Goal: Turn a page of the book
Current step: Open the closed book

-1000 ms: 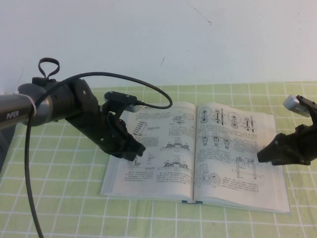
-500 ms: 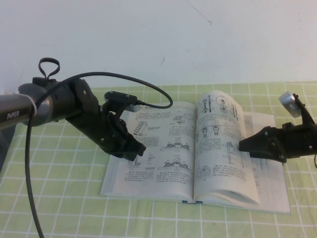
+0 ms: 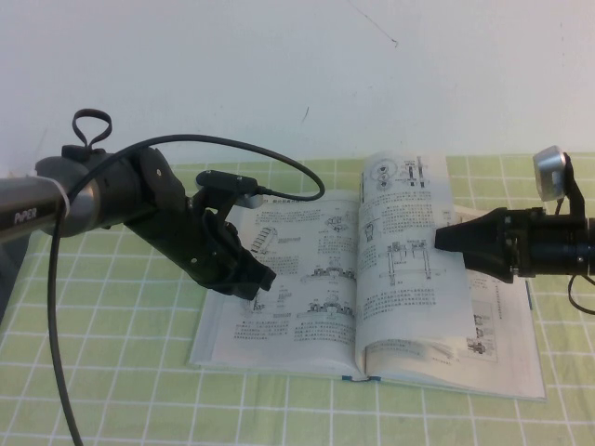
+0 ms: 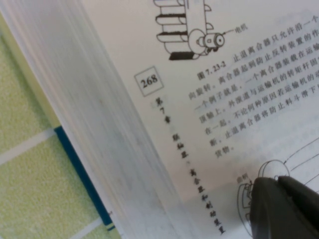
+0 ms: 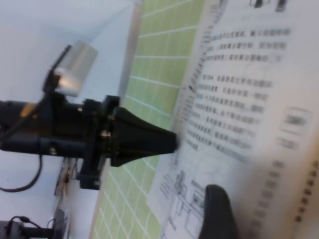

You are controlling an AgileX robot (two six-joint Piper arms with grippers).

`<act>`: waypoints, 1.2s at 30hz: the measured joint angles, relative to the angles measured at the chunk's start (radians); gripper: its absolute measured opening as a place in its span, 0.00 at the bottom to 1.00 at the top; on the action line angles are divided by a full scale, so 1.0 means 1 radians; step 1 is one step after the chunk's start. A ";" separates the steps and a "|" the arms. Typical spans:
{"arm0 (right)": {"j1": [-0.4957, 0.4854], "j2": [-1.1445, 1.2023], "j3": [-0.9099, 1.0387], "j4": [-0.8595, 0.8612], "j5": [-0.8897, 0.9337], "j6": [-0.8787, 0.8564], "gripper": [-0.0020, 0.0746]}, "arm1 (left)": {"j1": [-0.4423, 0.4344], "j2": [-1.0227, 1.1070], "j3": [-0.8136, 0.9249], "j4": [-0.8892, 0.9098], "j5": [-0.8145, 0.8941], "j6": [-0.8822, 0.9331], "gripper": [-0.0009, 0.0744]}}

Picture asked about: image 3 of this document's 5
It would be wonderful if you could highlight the book with diagrams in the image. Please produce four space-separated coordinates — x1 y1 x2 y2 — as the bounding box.
187 149 548 400

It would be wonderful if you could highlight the black right camera cable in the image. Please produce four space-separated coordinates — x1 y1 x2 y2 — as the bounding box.
554 198 595 318

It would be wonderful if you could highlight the black camera cable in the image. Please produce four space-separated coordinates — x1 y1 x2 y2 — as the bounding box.
554 198 595 318
48 133 327 446

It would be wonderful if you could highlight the green checked tablecloth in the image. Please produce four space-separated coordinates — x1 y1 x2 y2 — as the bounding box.
0 152 595 446

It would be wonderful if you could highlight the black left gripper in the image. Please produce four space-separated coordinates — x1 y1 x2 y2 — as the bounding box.
124 194 279 304

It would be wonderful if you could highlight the black right camera bracket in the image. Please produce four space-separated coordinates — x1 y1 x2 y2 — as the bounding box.
563 151 588 220

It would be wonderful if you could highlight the black strap loop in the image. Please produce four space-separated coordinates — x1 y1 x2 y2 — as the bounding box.
72 108 113 151

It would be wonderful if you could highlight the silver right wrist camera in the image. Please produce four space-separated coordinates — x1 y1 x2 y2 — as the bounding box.
532 145 574 203

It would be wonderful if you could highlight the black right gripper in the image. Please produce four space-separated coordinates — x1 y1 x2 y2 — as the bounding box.
433 206 546 285

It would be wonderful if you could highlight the white zip tie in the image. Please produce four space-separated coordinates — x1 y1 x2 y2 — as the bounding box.
56 184 72 220

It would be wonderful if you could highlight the black left camera cable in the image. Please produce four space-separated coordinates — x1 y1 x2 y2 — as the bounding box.
48 133 327 446

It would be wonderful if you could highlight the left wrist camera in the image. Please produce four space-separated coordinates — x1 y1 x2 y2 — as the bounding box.
194 169 265 211

